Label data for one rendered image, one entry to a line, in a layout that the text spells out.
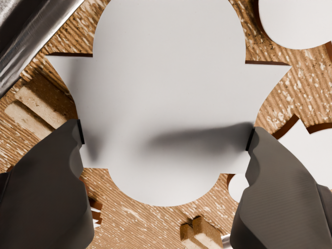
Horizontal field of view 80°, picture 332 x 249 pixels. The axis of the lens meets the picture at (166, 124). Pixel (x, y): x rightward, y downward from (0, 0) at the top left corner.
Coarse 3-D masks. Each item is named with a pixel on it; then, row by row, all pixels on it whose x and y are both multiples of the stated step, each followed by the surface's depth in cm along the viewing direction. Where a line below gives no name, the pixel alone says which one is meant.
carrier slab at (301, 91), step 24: (96, 0) 15; (240, 0) 15; (72, 24) 16; (96, 24) 16; (48, 48) 17; (72, 48) 17; (264, 48) 16; (288, 48) 16; (312, 48) 16; (24, 72) 18; (48, 72) 18; (288, 72) 17; (312, 72) 17; (288, 96) 19; (312, 96) 19; (264, 120) 20; (288, 120) 20; (312, 120) 20; (216, 192) 26; (192, 216) 29; (216, 216) 29
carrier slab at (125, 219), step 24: (0, 120) 21; (0, 144) 23; (24, 144) 23; (0, 168) 25; (96, 168) 25; (96, 192) 27; (120, 192) 27; (120, 216) 30; (144, 216) 30; (168, 216) 30; (96, 240) 34; (120, 240) 34; (144, 240) 34; (168, 240) 33
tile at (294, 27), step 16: (256, 0) 14; (272, 0) 14; (288, 0) 14; (304, 0) 14; (320, 0) 14; (256, 16) 15; (272, 16) 14; (288, 16) 14; (304, 16) 14; (320, 16) 14; (272, 32) 15; (288, 32) 15; (304, 32) 15; (320, 32) 15; (304, 48) 15
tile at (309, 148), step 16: (288, 128) 20; (304, 128) 19; (320, 128) 20; (288, 144) 20; (304, 144) 20; (320, 144) 20; (304, 160) 21; (320, 160) 21; (240, 176) 23; (320, 176) 23; (240, 192) 24
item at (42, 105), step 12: (36, 84) 17; (48, 84) 18; (24, 96) 16; (36, 96) 16; (48, 96) 17; (60, 96) 18; (36, 108) 17; (48, 108) 17; (60, 108) 18; (72, 108) 19; (48, 120) 18; (60, 120) 18
